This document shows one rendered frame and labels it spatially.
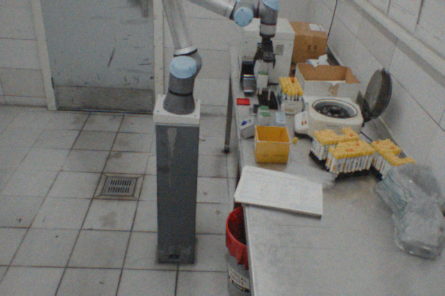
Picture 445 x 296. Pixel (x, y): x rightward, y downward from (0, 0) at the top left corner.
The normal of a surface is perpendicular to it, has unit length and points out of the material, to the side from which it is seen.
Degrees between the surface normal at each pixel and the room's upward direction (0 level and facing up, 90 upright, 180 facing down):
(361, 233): 0
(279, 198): 0
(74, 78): 90
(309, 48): 90
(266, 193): 1
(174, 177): 90
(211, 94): 90
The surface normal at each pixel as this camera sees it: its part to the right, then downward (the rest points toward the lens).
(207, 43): 0.02, 0.51
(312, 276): 0.07, -0.86
